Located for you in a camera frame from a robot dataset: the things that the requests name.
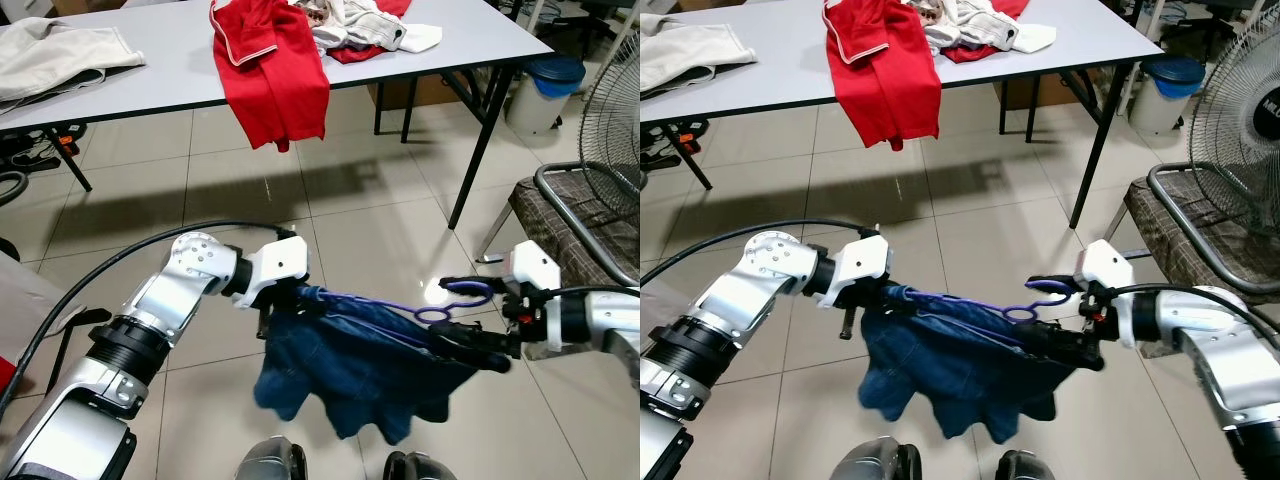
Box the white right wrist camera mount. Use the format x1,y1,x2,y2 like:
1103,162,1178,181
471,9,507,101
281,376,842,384
505,243,563,296
1075,238,1136,301

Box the white table with black legs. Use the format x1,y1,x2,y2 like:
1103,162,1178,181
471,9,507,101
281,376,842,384
640,0,1166,231
0,0,556,231

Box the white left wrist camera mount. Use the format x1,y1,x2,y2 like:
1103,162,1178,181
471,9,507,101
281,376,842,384
825,235,893,306
240,235,311,306

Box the brown cardboard box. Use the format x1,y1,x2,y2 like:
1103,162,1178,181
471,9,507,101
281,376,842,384
1000,75,1101,111
365,70,471,109

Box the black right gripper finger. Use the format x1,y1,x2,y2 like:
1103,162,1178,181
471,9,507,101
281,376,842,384
428,333,513,374
1025,272,1089,295
438,277,506,298
1015,325,1106,369

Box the beige trousers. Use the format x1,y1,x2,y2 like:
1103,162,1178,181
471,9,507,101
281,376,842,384
640,15,758,101
0,15,146,104

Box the white bin with blue lid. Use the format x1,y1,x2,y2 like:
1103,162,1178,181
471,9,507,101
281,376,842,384
505,55,586,138
1128,55,1208,138

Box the blue denim jeans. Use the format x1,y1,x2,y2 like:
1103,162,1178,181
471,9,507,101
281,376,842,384
253,290,481,446
855,290,1081,446

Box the woven seat metal chair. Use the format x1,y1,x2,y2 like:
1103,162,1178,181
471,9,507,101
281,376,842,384
1105,160,1280,306
480,160,641,291

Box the red shirt with white trim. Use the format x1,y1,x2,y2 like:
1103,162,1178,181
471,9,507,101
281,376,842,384
822,0,943,153
208,0,331,153

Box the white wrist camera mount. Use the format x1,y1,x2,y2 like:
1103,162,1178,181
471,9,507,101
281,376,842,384
505,243,563,296
825,235,893,306
240,235,311,306
1075,238,1136,301

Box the white garment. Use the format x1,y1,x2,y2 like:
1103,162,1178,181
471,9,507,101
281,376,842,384
310,0,443,56
920,0,1059,56

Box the plain red garment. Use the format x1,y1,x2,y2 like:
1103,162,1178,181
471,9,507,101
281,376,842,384
325,0,411,63
940,0,1026,63

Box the grey robot left leg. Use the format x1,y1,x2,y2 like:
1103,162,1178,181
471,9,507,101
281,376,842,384
235,435,308,480
830,435,921,480

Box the purple plastic hanger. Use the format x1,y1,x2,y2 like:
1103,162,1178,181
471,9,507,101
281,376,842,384
300,282,496,346
890,285,1071,336

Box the standing fan wire grille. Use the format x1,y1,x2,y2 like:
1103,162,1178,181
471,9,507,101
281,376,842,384
578,30,641,221
1188,15,1280,236

